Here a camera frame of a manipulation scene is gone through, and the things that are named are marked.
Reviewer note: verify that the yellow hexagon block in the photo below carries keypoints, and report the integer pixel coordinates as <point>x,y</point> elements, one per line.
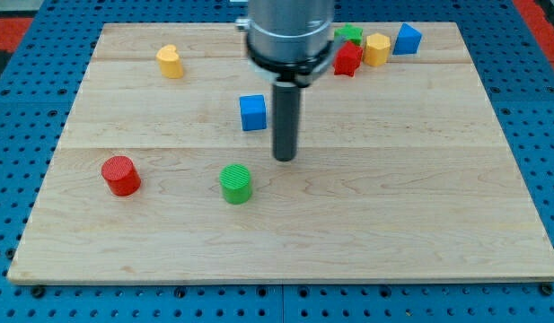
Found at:
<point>377,49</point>

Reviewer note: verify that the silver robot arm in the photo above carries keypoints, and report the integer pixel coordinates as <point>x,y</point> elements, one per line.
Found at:
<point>290,43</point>

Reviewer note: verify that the yellow heart block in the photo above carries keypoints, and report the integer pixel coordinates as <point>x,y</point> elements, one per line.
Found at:
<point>169,62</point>

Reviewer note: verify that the green cylinder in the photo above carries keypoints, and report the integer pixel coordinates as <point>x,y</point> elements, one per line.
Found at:
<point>235,181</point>

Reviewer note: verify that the red star block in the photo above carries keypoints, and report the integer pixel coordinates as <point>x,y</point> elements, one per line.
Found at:
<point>348,59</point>

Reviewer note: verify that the wooden board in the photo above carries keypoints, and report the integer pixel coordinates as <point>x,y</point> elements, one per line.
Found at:
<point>403,174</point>

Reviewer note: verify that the blue cube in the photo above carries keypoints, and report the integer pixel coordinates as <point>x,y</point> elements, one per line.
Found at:
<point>253,112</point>

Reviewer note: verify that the green star block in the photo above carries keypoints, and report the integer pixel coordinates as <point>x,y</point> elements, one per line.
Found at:
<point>350,33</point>

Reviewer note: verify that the blue triangle block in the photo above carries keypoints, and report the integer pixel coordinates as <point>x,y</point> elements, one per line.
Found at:
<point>407,41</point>

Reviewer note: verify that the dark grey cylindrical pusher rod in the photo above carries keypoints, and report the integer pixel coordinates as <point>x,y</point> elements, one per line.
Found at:
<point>286,99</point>

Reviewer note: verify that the red cylinder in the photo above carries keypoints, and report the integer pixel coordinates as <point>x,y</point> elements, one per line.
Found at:
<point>119,172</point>

